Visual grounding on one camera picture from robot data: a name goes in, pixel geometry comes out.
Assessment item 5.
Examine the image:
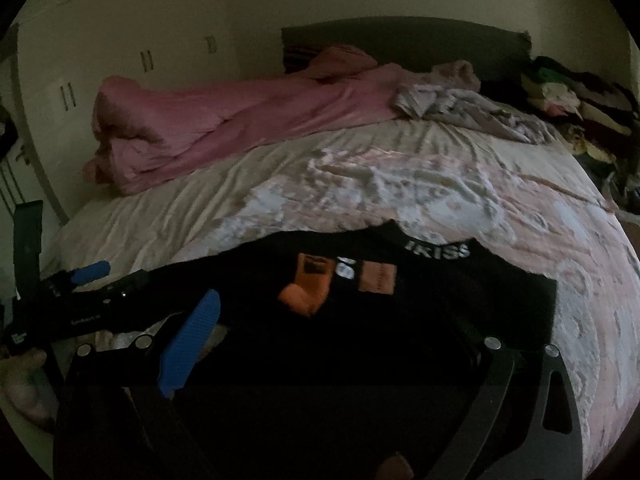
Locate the person's left hand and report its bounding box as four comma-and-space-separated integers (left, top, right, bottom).
0, 347, 51, 423

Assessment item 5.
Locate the pink blanket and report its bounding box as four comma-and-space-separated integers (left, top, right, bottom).
85, 45, 416, 196

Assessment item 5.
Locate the white wardrobe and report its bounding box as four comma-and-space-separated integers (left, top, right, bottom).
0, 0, 241, 221

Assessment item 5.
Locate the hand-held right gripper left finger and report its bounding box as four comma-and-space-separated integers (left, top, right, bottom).
52, 287, 226, 480

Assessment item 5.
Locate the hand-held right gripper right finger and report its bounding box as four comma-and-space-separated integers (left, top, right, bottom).
415, 335, 586, 480

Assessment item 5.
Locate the pile of mixed clothes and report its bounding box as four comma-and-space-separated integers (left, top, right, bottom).
520, 55, 640, 211

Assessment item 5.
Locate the floral pink bedspread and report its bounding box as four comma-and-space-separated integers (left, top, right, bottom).
50, 115, 640, 480

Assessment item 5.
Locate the black printed garment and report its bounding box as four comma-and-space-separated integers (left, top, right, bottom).
145, 220, 558, 461

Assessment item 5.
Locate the striped pillow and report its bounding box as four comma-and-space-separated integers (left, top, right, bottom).
282, 42, 321, 73

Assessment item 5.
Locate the dark headboard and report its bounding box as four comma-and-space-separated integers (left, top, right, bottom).
281, 17, 531, 83

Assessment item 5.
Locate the crumpled lilac cloth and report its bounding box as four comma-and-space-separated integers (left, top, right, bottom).
392, 60, 566, 143

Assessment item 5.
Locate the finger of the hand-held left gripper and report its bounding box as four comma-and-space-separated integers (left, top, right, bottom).
102, 269, 153, 307
60, 259, 112, 287

